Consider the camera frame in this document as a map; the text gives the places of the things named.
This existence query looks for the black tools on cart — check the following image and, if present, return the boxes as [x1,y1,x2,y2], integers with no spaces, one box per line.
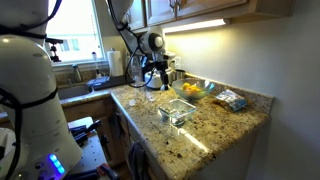
[70,120,102,146]

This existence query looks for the black drying mat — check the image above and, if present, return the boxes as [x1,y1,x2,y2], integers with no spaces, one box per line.
[86,76,134,90]

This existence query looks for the glass bottle with metal cap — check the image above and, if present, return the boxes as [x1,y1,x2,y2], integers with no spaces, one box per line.
[131,56,142,85]

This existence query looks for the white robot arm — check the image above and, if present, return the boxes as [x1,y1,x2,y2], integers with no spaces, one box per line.
[0,0,82,180]

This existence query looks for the square glass bowl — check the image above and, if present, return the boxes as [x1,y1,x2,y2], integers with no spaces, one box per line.
[158,99,196,126]

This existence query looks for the white wall outlet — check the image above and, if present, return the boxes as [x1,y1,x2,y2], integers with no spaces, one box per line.
[174,57,181,69]

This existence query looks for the kitchen faucet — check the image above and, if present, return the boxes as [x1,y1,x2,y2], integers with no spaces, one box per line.
[72,64,82,82]

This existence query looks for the white paper towel roll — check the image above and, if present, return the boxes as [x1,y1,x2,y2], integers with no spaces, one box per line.
[107,51,123,76]

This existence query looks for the wooden upper cabinets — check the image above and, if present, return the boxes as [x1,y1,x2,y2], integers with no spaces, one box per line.
[125,0,296,32]

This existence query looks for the small metal cup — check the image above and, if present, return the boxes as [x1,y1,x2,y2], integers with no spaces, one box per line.
[175,69,186,80]

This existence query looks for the blue white snack bag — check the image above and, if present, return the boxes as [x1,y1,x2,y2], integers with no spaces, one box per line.
[216,89,247,112]

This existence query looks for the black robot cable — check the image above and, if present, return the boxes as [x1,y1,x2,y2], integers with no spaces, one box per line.
[106,0,158,89]

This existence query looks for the orange and yellow fruits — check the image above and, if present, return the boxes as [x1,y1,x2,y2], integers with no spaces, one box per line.
[182,83,201,94]

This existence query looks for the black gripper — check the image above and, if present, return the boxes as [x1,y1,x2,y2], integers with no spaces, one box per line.
[152,53,169,88]

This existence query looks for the grey hanging towel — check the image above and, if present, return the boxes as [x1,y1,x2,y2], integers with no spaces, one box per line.
[128,142,150,180]

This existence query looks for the round glass fruit bowl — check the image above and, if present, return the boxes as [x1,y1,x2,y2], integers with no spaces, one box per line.
[172,78,215,100]

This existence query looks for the under-cabinet light strip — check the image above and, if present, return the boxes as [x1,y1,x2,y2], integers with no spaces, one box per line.
[163,18,231,33]

